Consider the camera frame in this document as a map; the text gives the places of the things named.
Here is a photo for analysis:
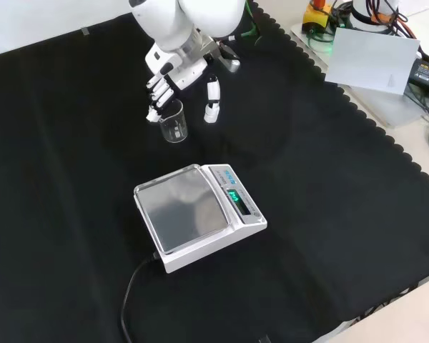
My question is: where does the orange robot cable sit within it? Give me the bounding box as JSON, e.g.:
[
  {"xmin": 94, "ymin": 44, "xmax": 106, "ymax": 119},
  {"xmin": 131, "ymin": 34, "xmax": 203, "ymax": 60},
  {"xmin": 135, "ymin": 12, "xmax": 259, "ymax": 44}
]
[{"xmin": 370, "ymin": 0, "xmax": 418, "ymax": 39}]

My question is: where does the yellow stop button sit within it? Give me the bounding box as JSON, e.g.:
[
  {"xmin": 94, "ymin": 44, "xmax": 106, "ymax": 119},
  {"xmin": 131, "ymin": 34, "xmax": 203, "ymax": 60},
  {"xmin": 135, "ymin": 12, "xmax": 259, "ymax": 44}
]
[{"xmin": 302, "ymin": 0, "xmax": 332, "ymax": 31}]

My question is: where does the clear glass beaker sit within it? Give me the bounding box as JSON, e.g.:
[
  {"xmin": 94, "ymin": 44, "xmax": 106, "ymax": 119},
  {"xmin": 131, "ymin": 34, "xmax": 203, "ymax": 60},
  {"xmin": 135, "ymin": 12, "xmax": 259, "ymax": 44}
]
[{"xmin": 158, "ymin": 99, "xmax": 189, "ymax": 144}]

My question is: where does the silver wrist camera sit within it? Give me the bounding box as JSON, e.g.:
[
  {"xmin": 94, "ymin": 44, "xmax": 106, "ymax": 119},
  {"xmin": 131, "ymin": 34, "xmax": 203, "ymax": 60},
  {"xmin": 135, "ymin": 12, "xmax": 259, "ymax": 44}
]
[{"xmin": 214, "ymin": 41, "xmax": 241, "ymax": 74}]

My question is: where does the white electronic balance steel pan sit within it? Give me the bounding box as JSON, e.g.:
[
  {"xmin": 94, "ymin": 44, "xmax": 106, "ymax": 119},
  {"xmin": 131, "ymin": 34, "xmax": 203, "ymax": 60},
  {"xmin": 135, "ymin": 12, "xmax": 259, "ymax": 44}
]
[{"xmin": 133, "ymin": 163, "xmax": 269, "ymax": 274}]

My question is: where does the green cable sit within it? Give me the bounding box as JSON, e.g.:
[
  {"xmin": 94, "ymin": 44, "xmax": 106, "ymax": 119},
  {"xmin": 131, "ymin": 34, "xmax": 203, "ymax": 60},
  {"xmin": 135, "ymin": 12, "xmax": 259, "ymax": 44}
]
[
  {"xmin": 241, "ymin": 0, "xmax": 262, "ymax": 39},
  {"xmin": 305, "ymin": 30, "xmax": 335, "ymax": 54}
]

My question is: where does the black bench cloth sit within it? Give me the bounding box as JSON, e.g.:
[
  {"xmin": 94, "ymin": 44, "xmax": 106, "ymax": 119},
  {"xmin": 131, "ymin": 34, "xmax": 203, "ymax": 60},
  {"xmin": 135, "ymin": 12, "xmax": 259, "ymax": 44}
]
[{"xmin": 0, "ymin": 1, "xmax": 429, "ymax": 343}]

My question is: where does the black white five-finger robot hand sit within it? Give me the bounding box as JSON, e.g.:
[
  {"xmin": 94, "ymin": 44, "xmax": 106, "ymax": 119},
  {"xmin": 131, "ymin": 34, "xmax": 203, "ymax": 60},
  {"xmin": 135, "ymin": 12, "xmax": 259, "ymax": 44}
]
[{"xmin": 144, "ymin": 42, "xmax": 222, "ymax": 124}]

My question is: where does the black balance power cable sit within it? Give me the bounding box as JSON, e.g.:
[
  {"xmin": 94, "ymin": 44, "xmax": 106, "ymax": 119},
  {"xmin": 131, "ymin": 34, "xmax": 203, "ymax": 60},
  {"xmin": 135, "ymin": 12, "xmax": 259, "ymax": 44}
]
[{"xmin": 119, "ymin": 252, "xmax": 162, "ymax": 343}]

